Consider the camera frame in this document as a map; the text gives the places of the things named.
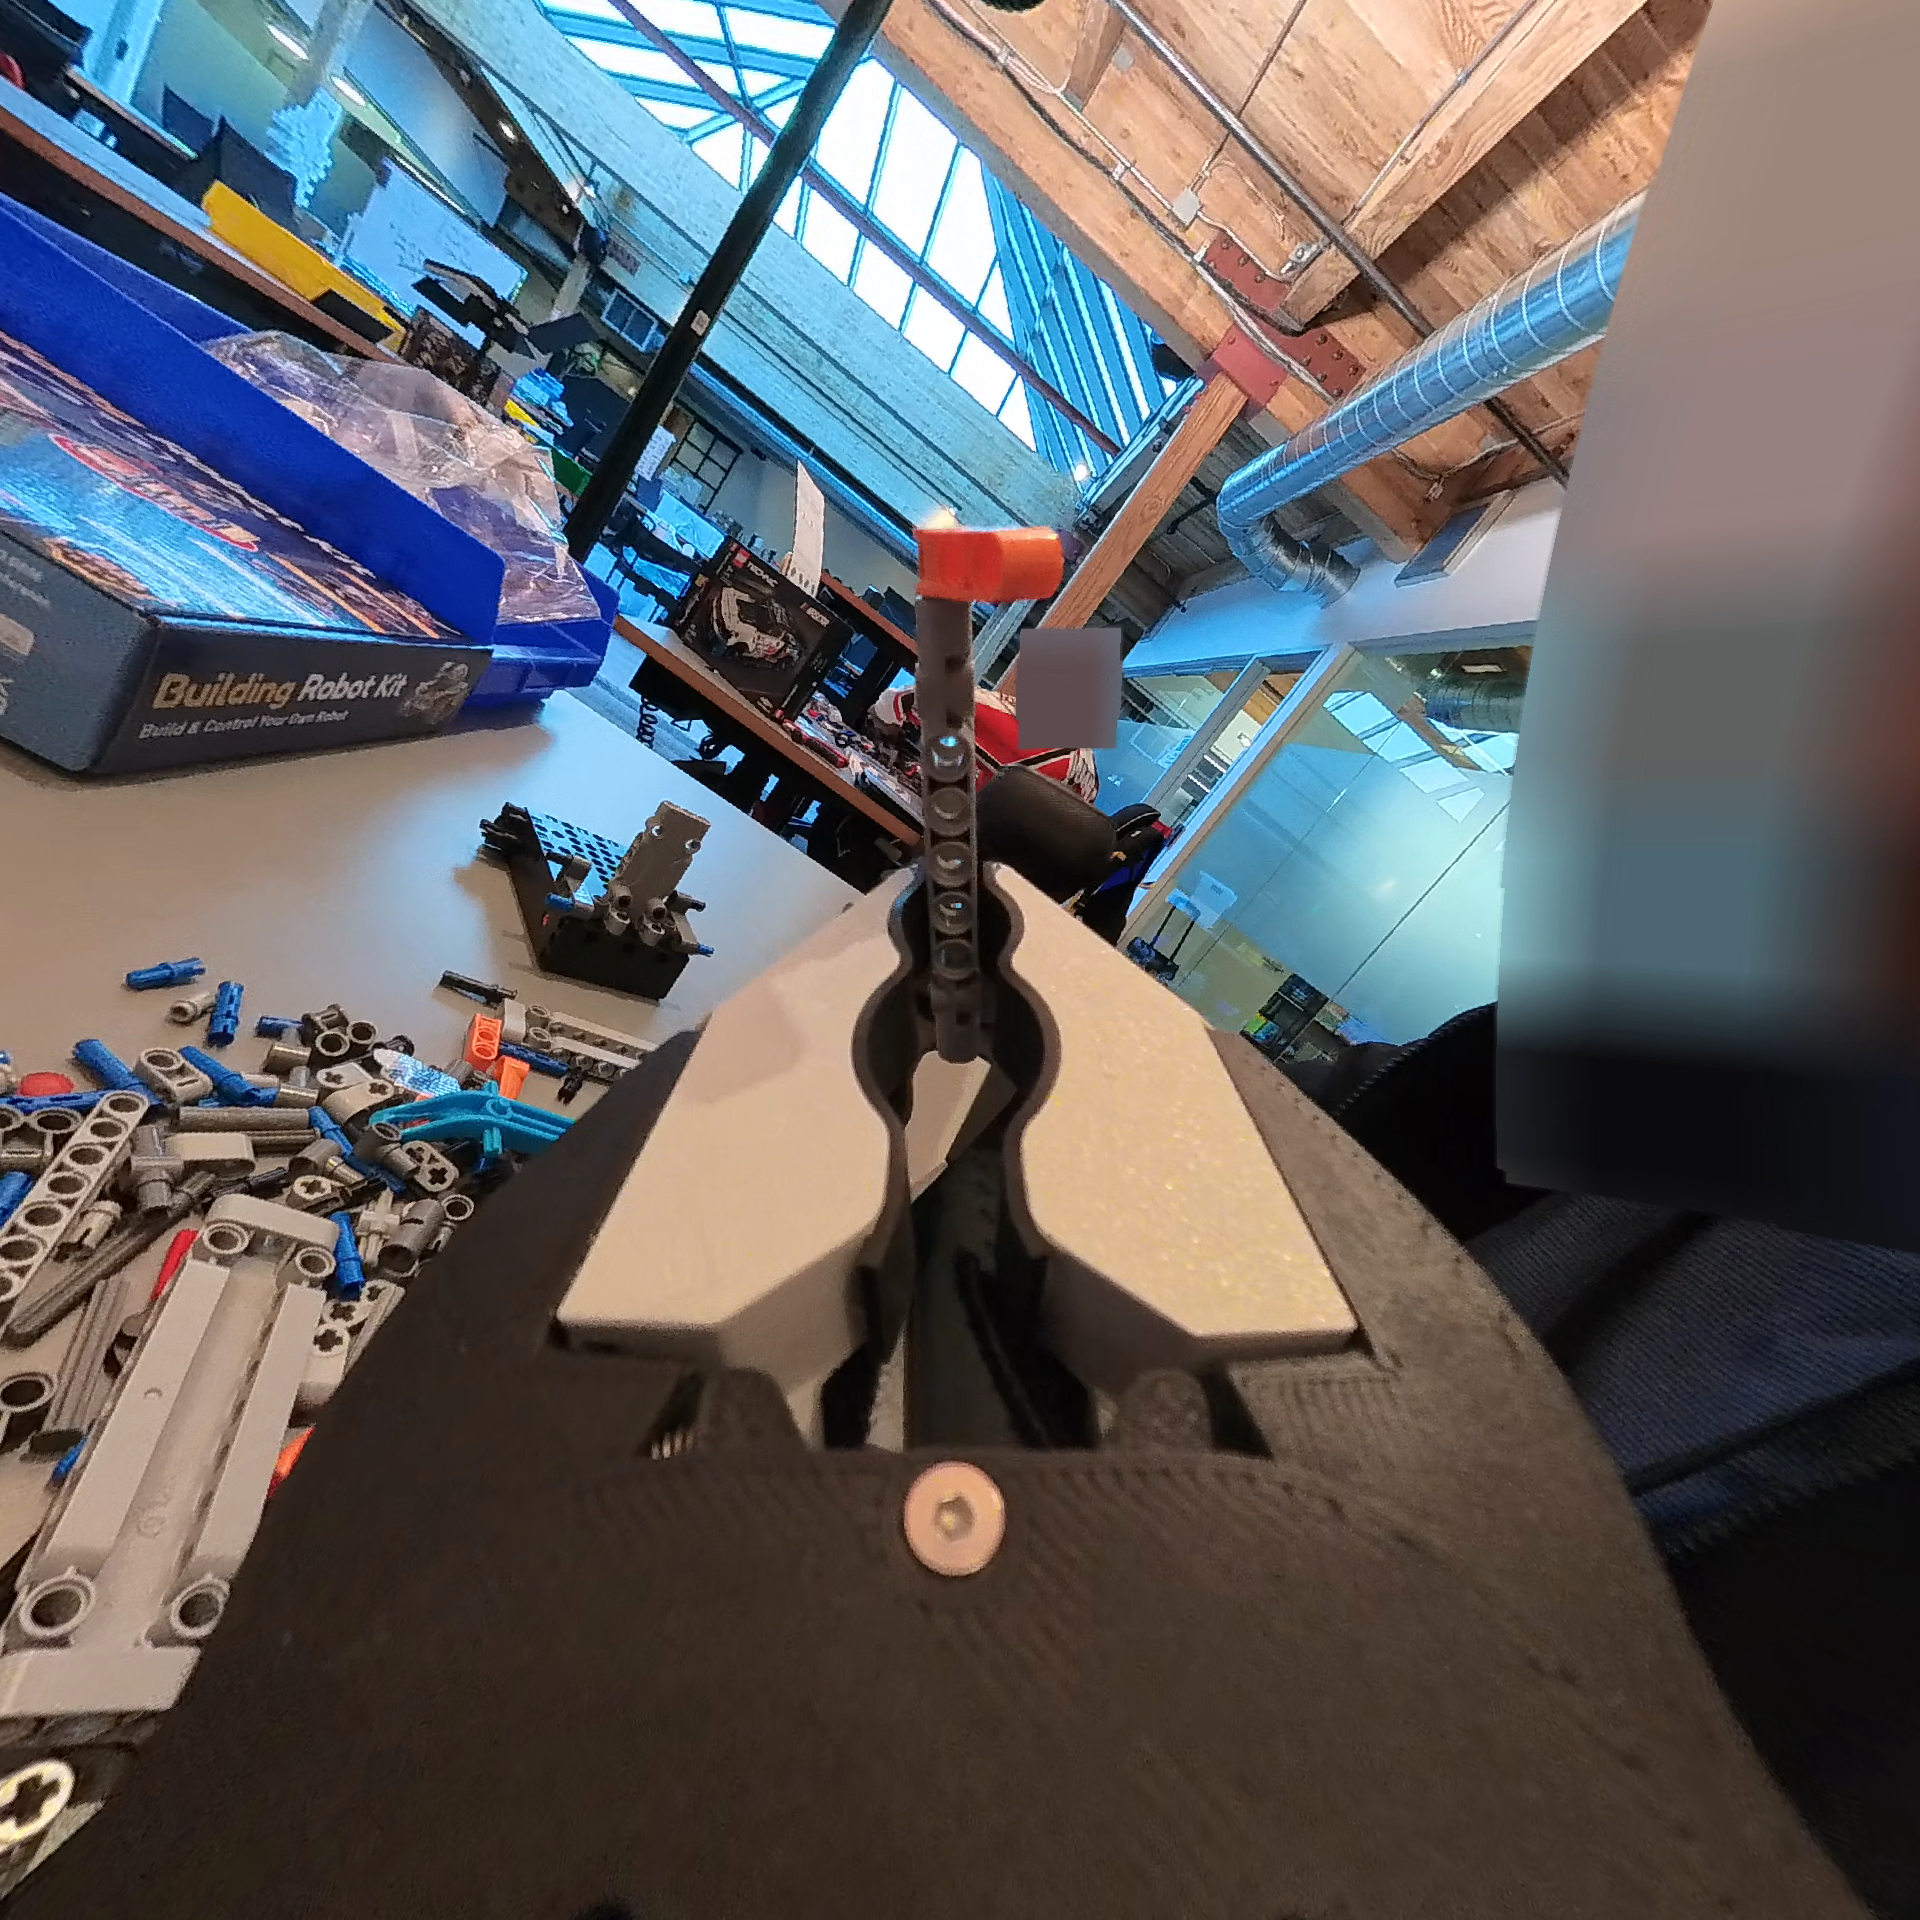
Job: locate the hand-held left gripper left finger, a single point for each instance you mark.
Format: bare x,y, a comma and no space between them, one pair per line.
718,1200

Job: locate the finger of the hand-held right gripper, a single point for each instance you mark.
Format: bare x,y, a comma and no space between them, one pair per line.
956,1117

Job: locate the pile of building pieces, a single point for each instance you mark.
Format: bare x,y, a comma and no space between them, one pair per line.
194,1146

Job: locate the blue robot kit box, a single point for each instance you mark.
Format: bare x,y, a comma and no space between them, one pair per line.
268,690

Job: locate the blue shirt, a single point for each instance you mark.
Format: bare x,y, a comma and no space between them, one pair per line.
1724,1349

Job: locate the light blue separator tool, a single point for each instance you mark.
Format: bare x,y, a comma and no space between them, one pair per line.
466,1117

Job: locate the black metal pole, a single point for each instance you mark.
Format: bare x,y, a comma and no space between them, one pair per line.
704,301

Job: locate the grey perforated thin beam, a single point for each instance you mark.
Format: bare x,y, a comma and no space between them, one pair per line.
952,674

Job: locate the black car model box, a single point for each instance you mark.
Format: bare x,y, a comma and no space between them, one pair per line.
757,621

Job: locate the blue storage bin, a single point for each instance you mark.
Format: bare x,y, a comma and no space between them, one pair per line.
376,507

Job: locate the clear plastic bag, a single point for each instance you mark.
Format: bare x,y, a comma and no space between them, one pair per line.
406,436

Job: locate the orange short beam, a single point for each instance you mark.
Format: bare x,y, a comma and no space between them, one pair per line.
479,1038

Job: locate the light grey rectangular frame piece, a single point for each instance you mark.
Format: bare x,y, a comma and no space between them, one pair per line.
590,1034
180,1395

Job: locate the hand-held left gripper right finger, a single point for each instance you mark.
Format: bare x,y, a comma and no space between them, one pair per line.
1183,1200

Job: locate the yellow bin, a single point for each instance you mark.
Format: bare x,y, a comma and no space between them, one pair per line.
301,265

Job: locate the orange connector piece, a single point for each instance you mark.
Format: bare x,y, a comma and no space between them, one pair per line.
983,562

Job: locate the black and grey block model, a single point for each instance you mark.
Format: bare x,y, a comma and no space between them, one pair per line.
599,946

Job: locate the silver ventilation duct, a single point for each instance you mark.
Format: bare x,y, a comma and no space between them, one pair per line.
1425,375

